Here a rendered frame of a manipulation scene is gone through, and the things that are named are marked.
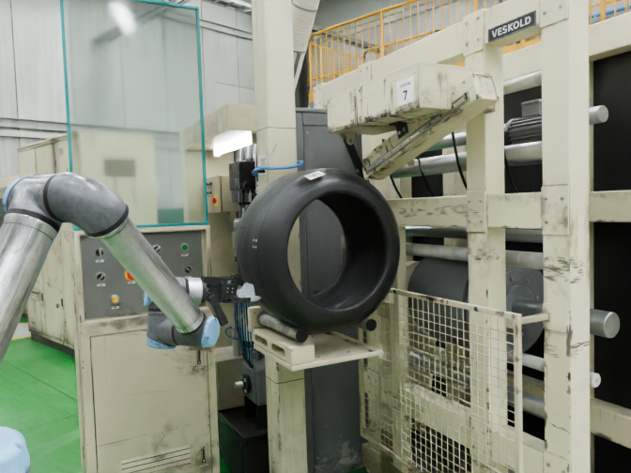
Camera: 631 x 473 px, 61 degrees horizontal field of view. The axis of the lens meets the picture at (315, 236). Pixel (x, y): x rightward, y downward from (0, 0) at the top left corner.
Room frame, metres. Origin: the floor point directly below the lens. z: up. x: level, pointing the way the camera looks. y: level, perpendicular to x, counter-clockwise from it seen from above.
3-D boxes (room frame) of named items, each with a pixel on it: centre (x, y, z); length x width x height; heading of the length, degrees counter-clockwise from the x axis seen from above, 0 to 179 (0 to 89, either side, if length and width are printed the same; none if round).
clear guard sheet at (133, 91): (2.26, 0.72, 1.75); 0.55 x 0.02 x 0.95; 117
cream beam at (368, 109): (2.03, -0.31, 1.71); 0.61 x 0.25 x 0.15; 27
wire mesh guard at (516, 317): (1.95, -0.39, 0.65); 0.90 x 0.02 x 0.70; 27
